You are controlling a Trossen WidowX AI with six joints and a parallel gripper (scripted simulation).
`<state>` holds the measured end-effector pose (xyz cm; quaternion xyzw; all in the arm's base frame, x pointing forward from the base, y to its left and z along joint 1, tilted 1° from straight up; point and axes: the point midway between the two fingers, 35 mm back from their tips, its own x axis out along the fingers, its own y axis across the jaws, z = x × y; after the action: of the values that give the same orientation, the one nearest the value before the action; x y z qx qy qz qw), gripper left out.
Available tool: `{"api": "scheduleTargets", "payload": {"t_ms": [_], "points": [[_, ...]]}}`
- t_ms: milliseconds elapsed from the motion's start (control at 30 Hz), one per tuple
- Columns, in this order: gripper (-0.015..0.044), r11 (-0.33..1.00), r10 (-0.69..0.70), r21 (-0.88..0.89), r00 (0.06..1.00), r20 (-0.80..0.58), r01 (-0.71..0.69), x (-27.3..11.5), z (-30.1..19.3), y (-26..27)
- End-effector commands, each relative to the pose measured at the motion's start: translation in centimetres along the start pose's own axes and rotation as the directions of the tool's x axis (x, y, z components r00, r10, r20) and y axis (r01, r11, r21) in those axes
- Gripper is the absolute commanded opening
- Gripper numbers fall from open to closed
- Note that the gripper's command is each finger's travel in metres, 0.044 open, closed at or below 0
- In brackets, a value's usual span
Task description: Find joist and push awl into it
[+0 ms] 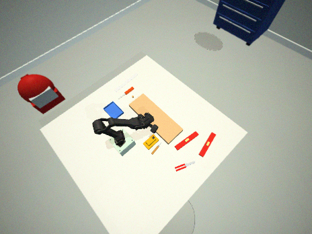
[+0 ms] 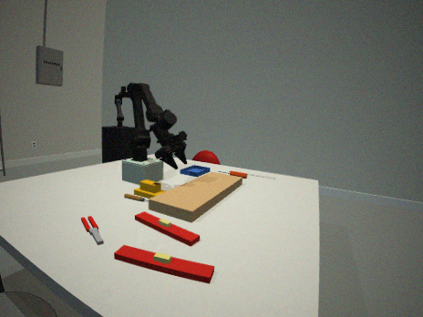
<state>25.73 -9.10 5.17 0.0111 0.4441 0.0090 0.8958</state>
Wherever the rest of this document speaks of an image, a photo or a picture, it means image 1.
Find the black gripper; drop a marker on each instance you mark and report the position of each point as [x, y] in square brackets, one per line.
[153, 127]

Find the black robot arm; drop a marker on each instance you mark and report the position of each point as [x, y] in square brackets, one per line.
[99, 127]

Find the red spirit level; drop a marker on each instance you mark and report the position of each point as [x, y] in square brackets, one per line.
[207, 144]
[186, 140]

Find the blue shallow tray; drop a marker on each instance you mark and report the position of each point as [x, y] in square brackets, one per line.
[113, 110]

